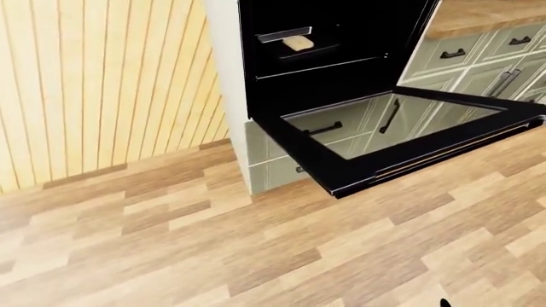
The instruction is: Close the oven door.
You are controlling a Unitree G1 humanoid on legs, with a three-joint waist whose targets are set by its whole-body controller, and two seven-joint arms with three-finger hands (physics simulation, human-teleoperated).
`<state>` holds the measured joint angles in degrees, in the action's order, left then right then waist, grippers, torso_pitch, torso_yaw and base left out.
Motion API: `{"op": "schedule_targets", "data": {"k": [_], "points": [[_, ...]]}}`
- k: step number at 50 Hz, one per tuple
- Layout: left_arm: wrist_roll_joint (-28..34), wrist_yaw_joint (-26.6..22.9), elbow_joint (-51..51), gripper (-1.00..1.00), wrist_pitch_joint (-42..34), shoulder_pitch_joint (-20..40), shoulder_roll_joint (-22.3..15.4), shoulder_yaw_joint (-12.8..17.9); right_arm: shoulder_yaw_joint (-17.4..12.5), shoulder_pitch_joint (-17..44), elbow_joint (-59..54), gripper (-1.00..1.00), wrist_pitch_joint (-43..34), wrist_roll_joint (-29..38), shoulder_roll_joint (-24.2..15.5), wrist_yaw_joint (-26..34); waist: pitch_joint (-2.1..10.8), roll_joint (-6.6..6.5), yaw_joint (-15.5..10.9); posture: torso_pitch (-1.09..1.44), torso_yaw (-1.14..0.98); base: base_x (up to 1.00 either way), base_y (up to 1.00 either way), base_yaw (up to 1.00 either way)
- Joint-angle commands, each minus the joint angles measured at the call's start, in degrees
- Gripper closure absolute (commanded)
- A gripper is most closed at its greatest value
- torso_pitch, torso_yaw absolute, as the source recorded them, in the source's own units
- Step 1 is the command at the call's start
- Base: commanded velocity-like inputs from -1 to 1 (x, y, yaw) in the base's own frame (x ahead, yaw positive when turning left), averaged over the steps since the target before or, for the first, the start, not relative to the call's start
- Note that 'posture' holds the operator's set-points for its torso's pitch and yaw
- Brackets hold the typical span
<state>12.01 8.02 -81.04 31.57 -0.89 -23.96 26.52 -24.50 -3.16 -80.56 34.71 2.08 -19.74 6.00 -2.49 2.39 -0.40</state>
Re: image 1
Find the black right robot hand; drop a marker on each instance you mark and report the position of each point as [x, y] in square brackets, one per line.
[445, 303]

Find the black glass oven door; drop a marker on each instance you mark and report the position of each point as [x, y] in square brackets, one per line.
[298, 144]

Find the green drawer below oven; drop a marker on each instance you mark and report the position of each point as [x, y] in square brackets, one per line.
[266, 166]

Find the black built-in oven body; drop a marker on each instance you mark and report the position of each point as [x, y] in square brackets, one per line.
[332, 92]

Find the white oven cabinet side panel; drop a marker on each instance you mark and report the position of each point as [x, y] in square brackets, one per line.
[230, 96]

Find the green cabinet drawer front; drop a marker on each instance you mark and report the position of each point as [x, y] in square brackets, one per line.
[431, 60]
[495, 51]

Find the wooden countertop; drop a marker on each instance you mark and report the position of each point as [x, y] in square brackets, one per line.
[478, 16]

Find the tan bread loaf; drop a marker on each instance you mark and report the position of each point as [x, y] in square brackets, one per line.
[298, 43]

